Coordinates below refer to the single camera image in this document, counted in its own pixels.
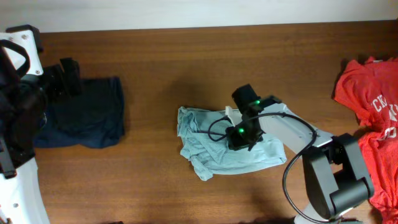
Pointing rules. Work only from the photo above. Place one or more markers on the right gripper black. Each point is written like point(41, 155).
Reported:
point(236, 143)

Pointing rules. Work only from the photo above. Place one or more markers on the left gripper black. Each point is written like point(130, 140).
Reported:
point(59, 73)

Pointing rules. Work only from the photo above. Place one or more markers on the light blue grey t-shirt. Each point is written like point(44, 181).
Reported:
point(199, 130)

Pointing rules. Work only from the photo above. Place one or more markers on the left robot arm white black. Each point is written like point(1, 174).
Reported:
point(24, 100)

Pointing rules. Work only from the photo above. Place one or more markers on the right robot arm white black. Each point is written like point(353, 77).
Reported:
point(336, 177)

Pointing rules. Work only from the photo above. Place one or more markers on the folded dark navy garment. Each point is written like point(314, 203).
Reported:
point(94, 119)

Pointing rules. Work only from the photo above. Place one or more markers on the red t-shirt white print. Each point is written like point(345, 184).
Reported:
point(369, 89)

